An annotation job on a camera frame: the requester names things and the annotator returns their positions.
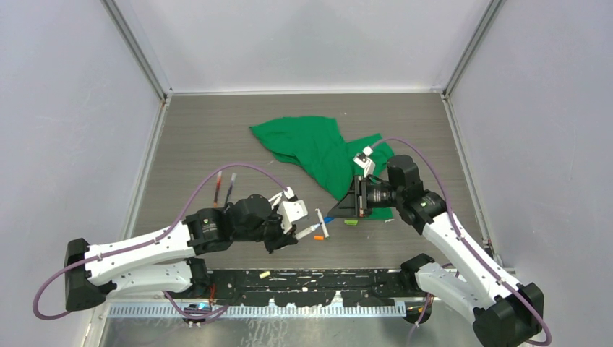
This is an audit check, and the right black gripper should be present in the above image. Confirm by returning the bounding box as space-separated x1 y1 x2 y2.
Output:
328 175 403 219

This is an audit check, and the white marker blue end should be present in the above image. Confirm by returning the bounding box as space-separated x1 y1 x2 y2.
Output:
295 223 321 240

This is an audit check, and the red orange pen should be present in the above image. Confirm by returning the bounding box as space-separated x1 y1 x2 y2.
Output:
213 171 223 207

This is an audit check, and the white marker green tip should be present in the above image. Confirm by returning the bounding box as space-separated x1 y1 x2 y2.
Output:
315 208 330 239

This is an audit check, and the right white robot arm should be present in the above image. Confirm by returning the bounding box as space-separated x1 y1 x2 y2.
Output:
328 149 544 346

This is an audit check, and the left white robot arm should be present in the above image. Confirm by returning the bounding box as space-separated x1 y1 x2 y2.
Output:
64 194 308 312

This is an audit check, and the green cloth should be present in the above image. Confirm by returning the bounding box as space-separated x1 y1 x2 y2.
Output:
250 116 382 201

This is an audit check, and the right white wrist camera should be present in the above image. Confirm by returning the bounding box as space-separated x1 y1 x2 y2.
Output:
353 147 376 178

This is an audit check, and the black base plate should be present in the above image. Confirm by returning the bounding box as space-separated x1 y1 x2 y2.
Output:
171 269 426 307

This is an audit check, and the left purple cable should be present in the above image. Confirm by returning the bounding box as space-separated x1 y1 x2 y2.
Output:
32 163 294 327

